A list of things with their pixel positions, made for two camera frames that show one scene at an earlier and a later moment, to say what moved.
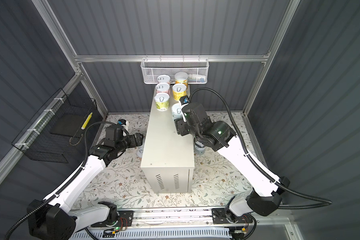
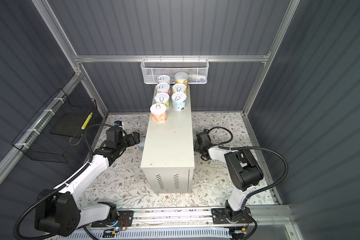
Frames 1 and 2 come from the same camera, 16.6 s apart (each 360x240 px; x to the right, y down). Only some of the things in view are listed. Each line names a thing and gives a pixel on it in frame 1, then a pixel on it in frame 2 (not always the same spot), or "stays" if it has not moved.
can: [179, 90] stays
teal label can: [176, 111] → [179, 100]
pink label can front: [163, 78] stays
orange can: [140, 152] → [159, 114]
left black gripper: [139, 140] stays
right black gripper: [179, 124] → [196, 146]
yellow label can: [162, 101] stays
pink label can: [163, 87] stays
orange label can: [181, 77] stays
